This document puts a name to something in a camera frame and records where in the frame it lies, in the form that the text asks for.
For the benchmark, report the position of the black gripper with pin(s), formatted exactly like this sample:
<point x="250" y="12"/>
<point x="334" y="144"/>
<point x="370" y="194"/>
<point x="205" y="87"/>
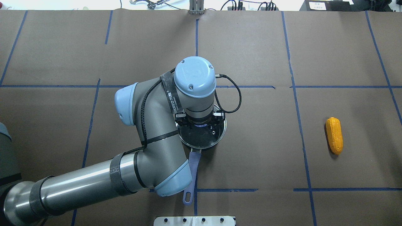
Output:
<point x="199" y="121"/>

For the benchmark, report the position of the yellow corn cob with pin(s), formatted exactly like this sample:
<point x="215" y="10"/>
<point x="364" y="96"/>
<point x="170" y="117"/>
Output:
<point x="334" y="135"/>

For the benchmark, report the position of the glass lid with blue knob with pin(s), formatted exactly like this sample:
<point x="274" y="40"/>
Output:
<point x="202" y="138"/>

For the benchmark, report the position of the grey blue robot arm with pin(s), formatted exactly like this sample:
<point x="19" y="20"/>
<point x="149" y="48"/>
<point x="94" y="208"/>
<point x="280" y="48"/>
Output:
<point x="155" y="108"/>

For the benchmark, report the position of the black clamp tool at back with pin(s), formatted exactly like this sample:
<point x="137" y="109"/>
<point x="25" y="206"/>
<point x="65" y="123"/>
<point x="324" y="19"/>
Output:
<point x="150" y="4"/>

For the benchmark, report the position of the black box with white label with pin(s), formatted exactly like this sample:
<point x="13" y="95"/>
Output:
<point x="326" y="5"/>

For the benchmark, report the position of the black saucepan with purple handle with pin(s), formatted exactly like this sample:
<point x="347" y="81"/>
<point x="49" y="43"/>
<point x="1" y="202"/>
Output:
<point x="194" y="159"/>

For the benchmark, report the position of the white bracket plate with bolts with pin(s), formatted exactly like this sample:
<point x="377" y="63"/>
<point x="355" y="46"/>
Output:
<point x="195" y="221"/>

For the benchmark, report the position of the grey metal post clamp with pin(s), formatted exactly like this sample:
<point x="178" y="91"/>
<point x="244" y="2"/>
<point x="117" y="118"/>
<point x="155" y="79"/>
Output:
<point x="196" y="7"/>

